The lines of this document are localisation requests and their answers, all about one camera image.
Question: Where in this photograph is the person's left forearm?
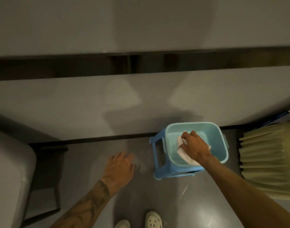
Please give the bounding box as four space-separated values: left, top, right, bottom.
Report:
49 180 117 228

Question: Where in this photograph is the cream right clog shoe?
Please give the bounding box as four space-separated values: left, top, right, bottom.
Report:
145 211 163 228

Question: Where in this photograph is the person's right forearm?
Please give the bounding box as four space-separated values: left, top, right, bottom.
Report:
204 156 290 228

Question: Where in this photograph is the black metal wall strip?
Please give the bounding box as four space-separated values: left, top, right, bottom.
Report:
0 46 290 81

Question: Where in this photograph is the blue plastic stool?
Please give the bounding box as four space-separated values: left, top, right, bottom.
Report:
149 130 205 181

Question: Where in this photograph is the white cleaning cloth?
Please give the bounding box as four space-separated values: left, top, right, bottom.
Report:
177 130 212 167

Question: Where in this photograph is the light blue plastic bucket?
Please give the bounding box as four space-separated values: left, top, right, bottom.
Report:
164 122 229 168

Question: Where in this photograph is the person's right hand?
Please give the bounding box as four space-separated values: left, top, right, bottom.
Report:
179 130 219 165

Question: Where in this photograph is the grey padded chair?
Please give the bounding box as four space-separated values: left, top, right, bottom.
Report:
0 127 69 228

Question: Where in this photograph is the cream pleated curtain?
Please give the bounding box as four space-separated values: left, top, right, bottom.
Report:
238 120 290 201

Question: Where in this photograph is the person's left hand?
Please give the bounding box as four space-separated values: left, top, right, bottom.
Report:
101 152 137 196

